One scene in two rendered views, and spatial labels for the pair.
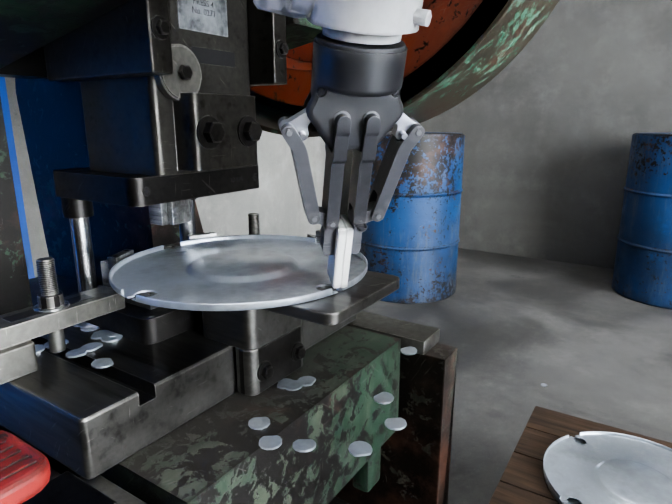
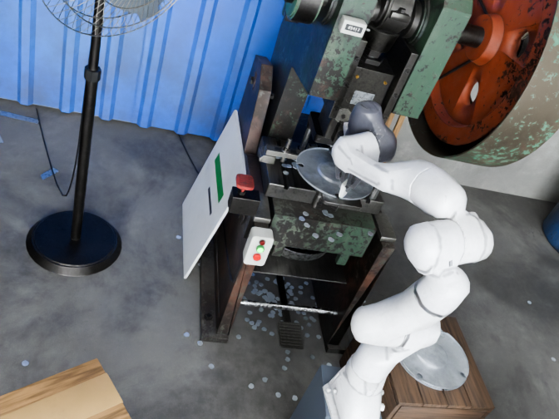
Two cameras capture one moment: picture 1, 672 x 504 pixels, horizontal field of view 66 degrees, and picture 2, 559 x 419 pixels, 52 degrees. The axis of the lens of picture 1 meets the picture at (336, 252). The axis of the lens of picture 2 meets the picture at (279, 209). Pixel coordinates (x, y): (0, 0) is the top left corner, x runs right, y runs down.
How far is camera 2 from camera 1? 1.53 m
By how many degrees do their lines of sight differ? 40
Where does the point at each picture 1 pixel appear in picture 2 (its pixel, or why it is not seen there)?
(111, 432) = (274, 189)
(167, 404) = (289, 193)
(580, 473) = not seen: hidden behind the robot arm
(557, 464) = not seen: hidden behind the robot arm
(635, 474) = (437, 352)
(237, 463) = (290, 216)
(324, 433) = (323, 231)
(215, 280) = (319, 172)
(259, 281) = (328, 180)
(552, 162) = not seen: outside the picture
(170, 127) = (333, 126)
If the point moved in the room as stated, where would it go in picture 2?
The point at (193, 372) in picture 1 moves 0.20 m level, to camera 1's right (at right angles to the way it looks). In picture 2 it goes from (300, 190) to (337, 226)
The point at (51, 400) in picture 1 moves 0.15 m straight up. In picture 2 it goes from (269, 174) to (280, 140)
